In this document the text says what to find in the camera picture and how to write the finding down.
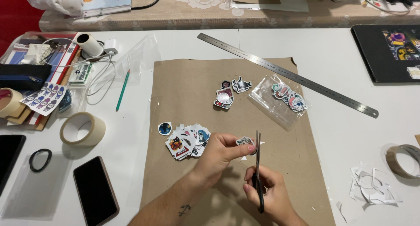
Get person's left hand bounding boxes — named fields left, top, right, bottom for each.
left=193, top=132, right=257, bottom=188

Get person's right hand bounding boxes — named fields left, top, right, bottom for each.
left=243, top=165, right=296, bottom=224

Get small green-grey sticker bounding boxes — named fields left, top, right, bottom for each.
left=236, top=136, right=255, bottom=147

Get black-handled scissors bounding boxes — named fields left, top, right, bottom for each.
left=252, top=130, right=265, bottom=214

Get pile of cut stickers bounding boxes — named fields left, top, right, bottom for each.
left=165, top=123, right=211, bottom=162

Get round blue sticker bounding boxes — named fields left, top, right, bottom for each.
left=158, top=122, right=173, bottom=136

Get small stack of red stickers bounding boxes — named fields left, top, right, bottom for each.
left=213, top=80, right=235, bottom=110

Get brown kraft paper sheet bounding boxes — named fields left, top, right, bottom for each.
left=139, top=57, right=337, bottom=226

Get clear zip bag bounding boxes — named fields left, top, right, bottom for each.
left=247, top=74, right=310, bottom=132

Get black cat sticker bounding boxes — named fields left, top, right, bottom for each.
left=231, top=76, right=253, bottom=94

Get bunch of stickers in bag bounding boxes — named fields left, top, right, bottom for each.
left=271, top=82, right=308, bottom=113

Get heap of white paper scraps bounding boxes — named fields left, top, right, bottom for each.
left=336, top=161, right=403, bottom=224

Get long steel ruler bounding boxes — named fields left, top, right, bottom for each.
left=197, top=32, right=379, bottom=119

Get green pencil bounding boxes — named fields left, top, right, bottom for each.
left=115, top=69, right=131, bottom=112

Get brown packing tape roll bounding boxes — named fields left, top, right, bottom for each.
left=385, top=144, right=420, bottom=179

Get beige masking tape roll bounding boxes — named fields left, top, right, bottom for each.
left=59, top=111, right=106, bottom=147
left=0, top=87, right=24, bottom=118

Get black smartphone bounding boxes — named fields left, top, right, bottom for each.
left=72, top=156, right=120, bottom=226

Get clear plastic bag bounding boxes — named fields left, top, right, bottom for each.
left=94, top=34, right=159, bottom=89

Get table with lace cloth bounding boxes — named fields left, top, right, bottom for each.
left=23, top=0, right=420, bottom=32

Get white charger plug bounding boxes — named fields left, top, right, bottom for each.
left=103, top=39, right=119, bottom=56

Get dark blue bagged sticker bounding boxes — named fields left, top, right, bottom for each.
left=58, top=89, right=73, bottom=114

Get small green packet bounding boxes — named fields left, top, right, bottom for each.
left=68, top=61, right=93, bottom=86

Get white paper roll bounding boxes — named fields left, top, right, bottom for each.
left=76, top=33, right=104, bottom=57

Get black laptop with stickers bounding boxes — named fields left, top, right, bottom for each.
left=350, top=24, right=420, bottom=84

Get clear folder with stationery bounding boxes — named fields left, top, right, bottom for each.
left=0, top=31, right=82, bottom=131

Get purple figure sticker sheet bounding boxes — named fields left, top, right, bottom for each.
left=19, top=81, right=68, bottom=117

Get clear plastic sheet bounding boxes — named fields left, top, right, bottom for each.
left=0, top=151, right=73, bottom=221

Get black tablet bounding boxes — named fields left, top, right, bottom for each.
left=0, top=134, right=27, bottom=196

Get black pencil case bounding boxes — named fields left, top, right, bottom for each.
left=0, top=63, right=52, bottom=92

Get white charger cable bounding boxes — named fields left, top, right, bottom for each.
left=35, top=37, right=116, bottom=97

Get black hair tie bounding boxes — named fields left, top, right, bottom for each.
left=28, top=148, right=53, bottom=173

